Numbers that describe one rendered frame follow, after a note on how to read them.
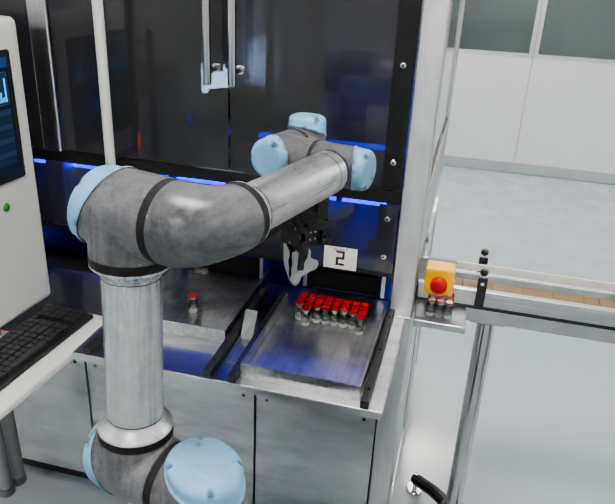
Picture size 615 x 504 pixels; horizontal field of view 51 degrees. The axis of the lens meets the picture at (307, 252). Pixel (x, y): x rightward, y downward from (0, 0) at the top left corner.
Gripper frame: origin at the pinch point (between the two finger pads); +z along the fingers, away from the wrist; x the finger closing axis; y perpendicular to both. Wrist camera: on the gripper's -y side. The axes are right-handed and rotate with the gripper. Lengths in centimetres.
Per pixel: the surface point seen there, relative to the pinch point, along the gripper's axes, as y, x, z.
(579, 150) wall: 445, 239, 71
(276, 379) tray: -7.5, -7.7, 18.2
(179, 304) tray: -12.3, 33.8, 18.8
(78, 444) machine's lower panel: -33, 76, 86
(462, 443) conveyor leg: 61, -3, 66
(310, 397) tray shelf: -3.5, -14.9, 19.6
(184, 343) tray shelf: -18.2, 16.4, 19.4
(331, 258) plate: 21.5, 15.6, 5.2
